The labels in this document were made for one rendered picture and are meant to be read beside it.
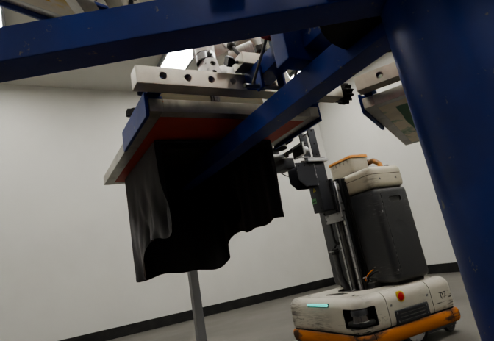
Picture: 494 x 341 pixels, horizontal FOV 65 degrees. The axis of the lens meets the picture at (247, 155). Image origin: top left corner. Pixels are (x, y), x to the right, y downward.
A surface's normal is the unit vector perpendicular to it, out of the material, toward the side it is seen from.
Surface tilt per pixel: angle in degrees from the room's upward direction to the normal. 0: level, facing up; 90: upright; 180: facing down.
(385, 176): 90
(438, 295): 90
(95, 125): 90
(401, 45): 90
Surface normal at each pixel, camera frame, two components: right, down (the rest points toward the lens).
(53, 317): 0.46, -0.32
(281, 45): -0.87, 0.02
